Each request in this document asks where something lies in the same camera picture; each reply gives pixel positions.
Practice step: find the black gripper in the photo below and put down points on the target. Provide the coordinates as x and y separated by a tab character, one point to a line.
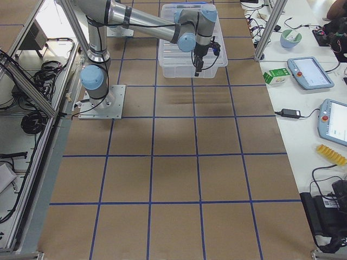
200	50

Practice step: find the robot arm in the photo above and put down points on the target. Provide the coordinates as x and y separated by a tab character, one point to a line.
103	14

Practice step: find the clear plastic storage box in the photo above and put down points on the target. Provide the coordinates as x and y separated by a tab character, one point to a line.
176	63

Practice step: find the green white carton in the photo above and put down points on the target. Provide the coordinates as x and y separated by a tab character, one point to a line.
276	76

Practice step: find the green white bowl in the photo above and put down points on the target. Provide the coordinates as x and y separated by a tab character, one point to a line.
290	38

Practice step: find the black power adapter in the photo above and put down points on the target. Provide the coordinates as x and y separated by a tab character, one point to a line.
291	113

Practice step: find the teach pendant far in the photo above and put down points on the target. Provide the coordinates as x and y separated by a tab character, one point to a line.
309	73

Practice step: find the teach pendant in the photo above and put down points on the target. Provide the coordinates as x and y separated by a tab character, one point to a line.
332	121
309	73

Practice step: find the teach pendant near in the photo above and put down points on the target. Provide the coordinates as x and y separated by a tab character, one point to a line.
332	121

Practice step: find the yellow corrugated piece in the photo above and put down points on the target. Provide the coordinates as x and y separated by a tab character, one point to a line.
331	155

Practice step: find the black device on desk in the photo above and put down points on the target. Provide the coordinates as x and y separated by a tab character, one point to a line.
326	216

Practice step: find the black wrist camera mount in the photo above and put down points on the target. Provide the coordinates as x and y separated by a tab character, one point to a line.
216	48

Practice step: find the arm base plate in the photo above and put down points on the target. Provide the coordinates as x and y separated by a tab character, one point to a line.
110	108
118	31

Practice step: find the aluminium frame post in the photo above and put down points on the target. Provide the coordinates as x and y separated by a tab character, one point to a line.
269	28

